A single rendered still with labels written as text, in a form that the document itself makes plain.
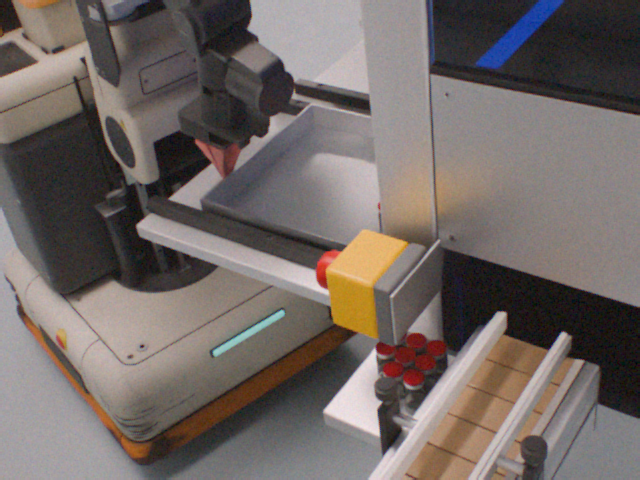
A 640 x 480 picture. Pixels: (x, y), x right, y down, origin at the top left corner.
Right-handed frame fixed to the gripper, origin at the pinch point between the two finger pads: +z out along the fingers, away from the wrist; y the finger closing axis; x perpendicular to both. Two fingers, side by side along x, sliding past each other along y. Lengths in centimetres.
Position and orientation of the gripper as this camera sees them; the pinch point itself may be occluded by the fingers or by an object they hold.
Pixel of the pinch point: (226, 171)
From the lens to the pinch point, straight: 124.1
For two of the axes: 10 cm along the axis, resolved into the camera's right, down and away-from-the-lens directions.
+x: 5.5, -5.7, 6.2
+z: -0.3, 7.2, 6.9
